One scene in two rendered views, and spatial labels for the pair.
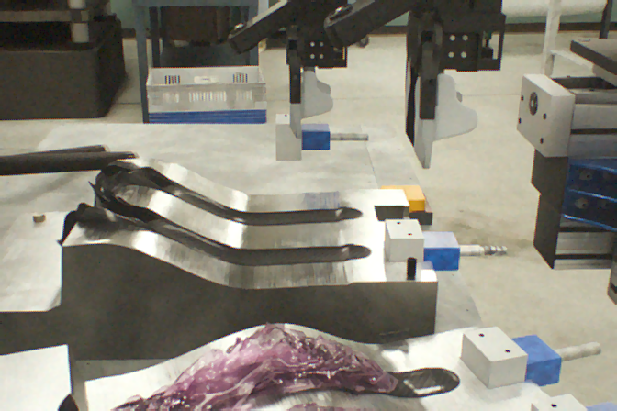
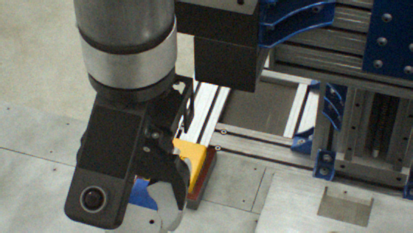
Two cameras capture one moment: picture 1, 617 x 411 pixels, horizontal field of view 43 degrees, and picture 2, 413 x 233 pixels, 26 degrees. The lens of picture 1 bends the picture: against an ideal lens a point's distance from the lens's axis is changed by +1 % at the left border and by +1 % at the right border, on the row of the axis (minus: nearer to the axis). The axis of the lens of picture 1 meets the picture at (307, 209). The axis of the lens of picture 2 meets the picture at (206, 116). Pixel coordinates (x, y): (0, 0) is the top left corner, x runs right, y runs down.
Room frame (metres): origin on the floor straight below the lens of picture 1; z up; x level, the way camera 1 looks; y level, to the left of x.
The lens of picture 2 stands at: (0.82, 0.45, 1.66)
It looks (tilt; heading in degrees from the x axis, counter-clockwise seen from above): 49 degrees down; 290
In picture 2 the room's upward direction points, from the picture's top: 1 degrees counter-clockwise
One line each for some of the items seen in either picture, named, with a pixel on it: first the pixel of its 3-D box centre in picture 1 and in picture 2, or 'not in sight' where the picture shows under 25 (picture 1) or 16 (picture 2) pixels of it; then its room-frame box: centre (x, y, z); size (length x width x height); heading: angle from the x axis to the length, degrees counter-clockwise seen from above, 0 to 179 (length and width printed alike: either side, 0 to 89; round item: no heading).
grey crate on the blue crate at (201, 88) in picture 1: (207, 89); not in sight; (4.01, 0.53, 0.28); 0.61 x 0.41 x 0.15; 96
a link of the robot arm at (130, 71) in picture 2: not in sight; (125, 40); (1.05, 0.00, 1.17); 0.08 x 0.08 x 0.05
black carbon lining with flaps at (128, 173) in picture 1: (215, 211); not in sight; (0.81, 0.10, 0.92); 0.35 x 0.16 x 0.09; 91
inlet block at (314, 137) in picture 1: (321, 137); (153, 198); (1.05, -0.02, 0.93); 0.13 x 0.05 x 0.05; 91
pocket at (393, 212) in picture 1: (393, 227); (344, 214); (0.87, -0.11, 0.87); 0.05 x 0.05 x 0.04; 1
